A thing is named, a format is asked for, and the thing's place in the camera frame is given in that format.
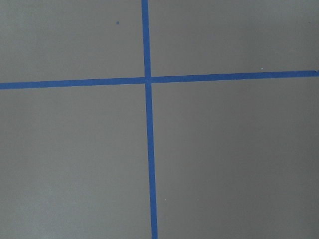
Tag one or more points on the blue tape line crosswise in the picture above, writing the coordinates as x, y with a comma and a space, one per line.
156, 79

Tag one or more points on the blue tape line lengthwise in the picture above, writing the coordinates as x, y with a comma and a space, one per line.
149, 117

